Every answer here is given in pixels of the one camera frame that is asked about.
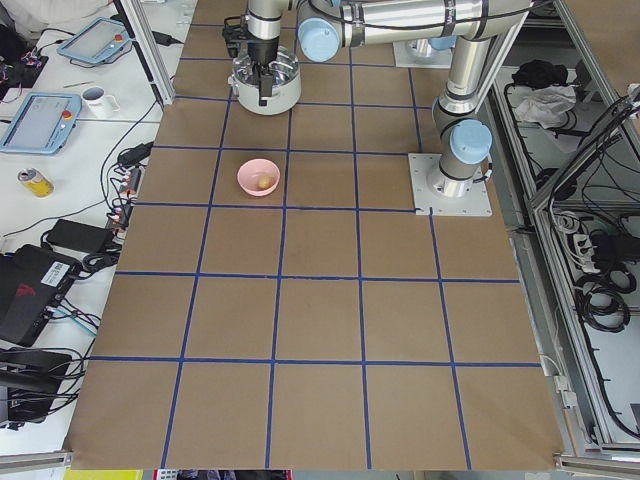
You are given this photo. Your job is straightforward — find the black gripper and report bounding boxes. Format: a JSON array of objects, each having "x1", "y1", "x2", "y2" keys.
[{"x1": 247, "y1": 37, "x2": 278, "y2": 107}]

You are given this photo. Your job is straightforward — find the glass pot lid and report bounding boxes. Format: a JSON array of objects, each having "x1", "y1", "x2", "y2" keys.
[{"x1": 232, "y1": 46, "x2": 299, "y2": 90}]

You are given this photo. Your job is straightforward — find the brown egg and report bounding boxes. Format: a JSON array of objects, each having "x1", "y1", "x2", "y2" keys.
[{"x1": 257, "y1": 176, "x2": 273, "y2": 190}]

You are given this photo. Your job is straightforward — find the pale green cooking pot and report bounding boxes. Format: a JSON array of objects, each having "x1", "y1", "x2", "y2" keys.
[{"x1": 228, "y1": 46, "x2": 301, "y2": 115}]

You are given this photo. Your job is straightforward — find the pink bowl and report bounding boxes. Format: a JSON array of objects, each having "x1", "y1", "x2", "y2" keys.
[{"x1": 237, "y1": 158, "x2": 280, "y2": 197}]

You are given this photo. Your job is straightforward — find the white mug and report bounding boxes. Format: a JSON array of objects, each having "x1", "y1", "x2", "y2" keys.
[{"x1": 81, "y1": 86, "x2": 121, "y2": 119}]

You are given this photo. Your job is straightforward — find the far blue teach pendant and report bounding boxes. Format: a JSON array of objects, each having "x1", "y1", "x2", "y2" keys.
[{"x1": 57, "y1": 17, "x2": 131, "y2": 66}]

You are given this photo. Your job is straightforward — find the blue teach pendant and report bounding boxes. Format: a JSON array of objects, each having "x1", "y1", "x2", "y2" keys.
[
  {"x1": 1, "y1": 92, "x2": 82, "y2": 155},
  {"x1": 57, "y1": 17, "x2": 131, "y2": 66}
]

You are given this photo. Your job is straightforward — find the near blue teach pendant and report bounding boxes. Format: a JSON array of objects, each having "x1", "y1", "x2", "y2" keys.
[{"x1": 1, "y1": 92, "x2": 82, "y2": 155}]

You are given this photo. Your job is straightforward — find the yellow drink can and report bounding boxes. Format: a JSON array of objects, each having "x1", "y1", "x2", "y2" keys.
[{"x1": 17, "y1": 168, "x2": 54, "y2": 198}]

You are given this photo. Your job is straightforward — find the black power adapter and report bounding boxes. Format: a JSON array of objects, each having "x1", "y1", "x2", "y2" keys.
[{"x1": 45, "y1": 219, "x2": 114, "y2": 253}]

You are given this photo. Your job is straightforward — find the black and white cloth pile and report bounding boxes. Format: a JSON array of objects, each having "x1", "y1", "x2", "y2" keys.
[{"x1": 512, "y1": 59, "x2": 577, "y2": 129}]

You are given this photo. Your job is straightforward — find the black red computer box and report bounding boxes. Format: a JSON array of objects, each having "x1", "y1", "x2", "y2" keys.
[{"x1": 1, "y1": 244, "x2": 81, "y2": 347}]

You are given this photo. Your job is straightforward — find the aluminium frame post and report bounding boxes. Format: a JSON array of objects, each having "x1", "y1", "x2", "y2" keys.
[{"x1": 113, "y1": 0, "x2": 175, "y2": 107}]

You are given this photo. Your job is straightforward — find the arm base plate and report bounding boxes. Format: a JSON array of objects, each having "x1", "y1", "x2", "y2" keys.
[
  {"x1": 393, "y1": 39, "x2": 455, "y2": 69},
  {"x1": 408, "y1": 153, "x2": 492, "y2": 217}
]

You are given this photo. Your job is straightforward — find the coiled black cables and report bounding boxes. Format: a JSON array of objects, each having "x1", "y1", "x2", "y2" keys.
[{"x1": 573, "y1": 269, "x2": 632, "y2": 332}]

